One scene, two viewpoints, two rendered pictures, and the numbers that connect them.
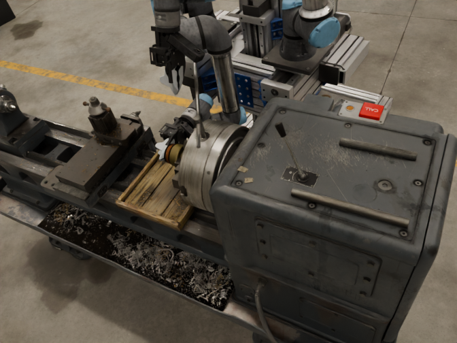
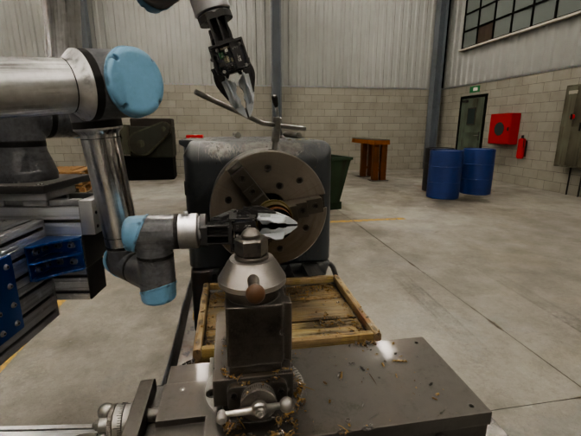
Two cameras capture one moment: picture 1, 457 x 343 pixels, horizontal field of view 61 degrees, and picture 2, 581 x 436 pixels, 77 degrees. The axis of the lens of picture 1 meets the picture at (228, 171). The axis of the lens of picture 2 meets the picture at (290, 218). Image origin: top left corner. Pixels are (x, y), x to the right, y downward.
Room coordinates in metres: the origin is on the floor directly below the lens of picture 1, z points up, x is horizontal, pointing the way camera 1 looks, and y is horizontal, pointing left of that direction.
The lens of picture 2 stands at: (1.61, 0.79, 1.30)
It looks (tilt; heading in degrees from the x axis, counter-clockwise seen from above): 14 degrees down; 225
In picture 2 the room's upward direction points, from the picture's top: straight up
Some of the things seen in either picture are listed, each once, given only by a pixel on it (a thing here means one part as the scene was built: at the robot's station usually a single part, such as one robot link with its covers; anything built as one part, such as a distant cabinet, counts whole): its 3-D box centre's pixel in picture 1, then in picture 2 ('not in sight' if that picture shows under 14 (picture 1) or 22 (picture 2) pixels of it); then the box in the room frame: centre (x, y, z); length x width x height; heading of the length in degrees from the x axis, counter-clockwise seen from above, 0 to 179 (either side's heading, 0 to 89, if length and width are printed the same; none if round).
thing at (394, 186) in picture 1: (330, 198); (252, 189); (0.73, -0.30, 1.06); 0.59 x 0.48 x 0.39; 54
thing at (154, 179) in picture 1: (171, 183); (280, 312); (1.09, 0.24, 0.89); 0.36 x 0.30 x 0.04; 144
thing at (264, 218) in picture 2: (162, 147); (277, 221); (1.08, 0.22, 1.10); 0.09 x 0.06 x 0.03; 144
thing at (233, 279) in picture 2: (96, 106); (252, 269); (1.36, 0.48, 1.13); 0.08 x 0.08 x 0.03
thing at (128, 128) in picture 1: (113, 133); (253, 361); (1.35, 0.46, 0.99); 0.20 x 0.10 x 0.05; 54
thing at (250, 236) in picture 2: (93, 100); (251, 242); (1.36, 0.48, 1.17); 0.04 x 0.04 x 0.03
